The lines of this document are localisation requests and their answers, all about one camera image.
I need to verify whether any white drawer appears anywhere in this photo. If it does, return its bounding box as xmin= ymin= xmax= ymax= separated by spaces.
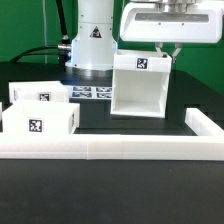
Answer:
xmin=9 ymin=81 xmax=69 ymax=103
xmin=2 ymin=100 xmax=80 ymax=134

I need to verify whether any white front drawer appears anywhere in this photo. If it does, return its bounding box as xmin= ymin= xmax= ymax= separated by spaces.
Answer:
xmin=2 ymin=100 xmax=80 ymax=134

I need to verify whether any white drawer cabinet box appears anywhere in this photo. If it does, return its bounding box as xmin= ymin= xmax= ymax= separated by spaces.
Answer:
xmin=110 ymin=50 xmax=172 ymax=118

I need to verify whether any marker tag sheet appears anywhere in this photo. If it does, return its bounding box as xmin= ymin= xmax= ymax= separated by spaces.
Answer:
xmin=66 ymin=85 xmax=112 ymax=100

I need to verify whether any black cable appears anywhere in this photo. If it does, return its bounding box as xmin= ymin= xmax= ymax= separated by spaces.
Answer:
xmin=9 ymin=0 xmax=72 ymax=64

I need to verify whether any white L-shaped fence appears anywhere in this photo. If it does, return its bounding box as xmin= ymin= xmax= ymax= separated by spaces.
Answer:
xmin=0 ymin=108 xmax=224 ymax=161

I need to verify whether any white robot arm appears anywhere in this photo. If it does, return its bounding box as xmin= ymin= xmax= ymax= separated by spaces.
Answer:
xmin=66 ymin=0 xmax=224 ymax=71

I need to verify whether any white rear drawer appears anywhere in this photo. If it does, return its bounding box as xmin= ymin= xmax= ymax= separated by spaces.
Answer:
xmin=9 ymin=81 xmax=69 ymax=103

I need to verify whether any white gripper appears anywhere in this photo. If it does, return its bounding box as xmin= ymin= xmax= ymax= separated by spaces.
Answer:
xmin=120 ymin=0 xmax=224 ymax=62

